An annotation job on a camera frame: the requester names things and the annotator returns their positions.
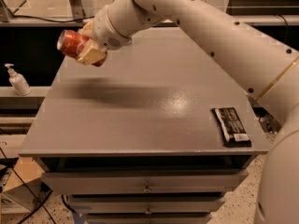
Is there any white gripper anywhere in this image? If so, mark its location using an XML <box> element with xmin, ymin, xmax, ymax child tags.
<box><xmin>76</xmin><ymin>5</ymin><xmax>132</xmax><ymax>65</ymax></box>

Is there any red coke can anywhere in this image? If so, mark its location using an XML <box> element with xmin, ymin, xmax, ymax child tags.
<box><xmin>57</xmin><ymin>30</ymin><xmax>91</xmax><ymax>60</ymax></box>

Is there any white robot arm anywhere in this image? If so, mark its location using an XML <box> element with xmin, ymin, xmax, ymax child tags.
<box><xmin>81</xmin><ymin>0</ymin><xmax>299</xmax><ymax>224</ymax></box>

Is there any white pump dispenser bottle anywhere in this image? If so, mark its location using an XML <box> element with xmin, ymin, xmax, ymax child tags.
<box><xmin>5</xmin><ymin>63</ymin><xmax>31</xmax><ymax>96</ymax></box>

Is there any grey drawer cabinet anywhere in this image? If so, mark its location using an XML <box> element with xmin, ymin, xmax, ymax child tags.
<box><xmin>18</xmin><ymin>26</ymin><xmax>271</xmax><ymax>224</ymax></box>

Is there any cardboard box on floor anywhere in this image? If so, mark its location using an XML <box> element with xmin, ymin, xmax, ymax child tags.
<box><xmin>1</xmin><ymin>157</ymin><xmax>44</xmax><ymax>214</ymax></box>

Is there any top grey drawer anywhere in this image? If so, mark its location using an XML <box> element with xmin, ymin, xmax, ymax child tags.
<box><xmin>41</xmin><ymin>170</ymin><xmax>249</xmax><ymax>195</ymax></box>

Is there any grey drawer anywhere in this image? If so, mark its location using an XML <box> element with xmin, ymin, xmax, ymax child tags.
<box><xmin>86</xmin><ymin>214</ymin><xmax>211</xmax><ymax>224</ymax></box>
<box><xmin>69</xmin><ymin>194</ymin><xmax>225</xmax><ymax>215</ymax></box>
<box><xmin>41</xmin><ymin>170</ymin><xmax>249</xmax><ymax>195</ymax></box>

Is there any black snack bar wrapper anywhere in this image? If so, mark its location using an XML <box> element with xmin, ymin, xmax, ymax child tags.
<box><xmin>211</xmin><ymin>107</ymin><xmax>251</xmax><ymax>147</ymax></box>

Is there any middle grey drawer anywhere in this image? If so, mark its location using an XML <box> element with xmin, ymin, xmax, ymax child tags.
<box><xmin>69</xmin><ymin>194</ymin><xmax>225</xmax><ymax>215</ymax></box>

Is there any bottom grey drawer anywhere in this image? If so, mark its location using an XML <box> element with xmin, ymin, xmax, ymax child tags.
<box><xmin>86</xmin><ymin>214</ymin><xmax>211</xmax><ymax>224</ymax></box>

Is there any left metal frame post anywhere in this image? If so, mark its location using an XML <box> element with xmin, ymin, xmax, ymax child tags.
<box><xmin>69</xmin><ymin>0</ymin><xmax>94</xmax><ymax>21</ymax></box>

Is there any black cable on ledge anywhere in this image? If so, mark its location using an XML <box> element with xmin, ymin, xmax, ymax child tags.
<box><xmin>12</xmin><ymin>14</ymin><xmax>96</xmax><ymax>24</ymax></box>

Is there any black floor cable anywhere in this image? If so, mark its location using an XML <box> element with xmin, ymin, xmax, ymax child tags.
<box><xmin>0</xmin><ymin>147</ymin><xmax>59</xmax><ymax>224</ymax></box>

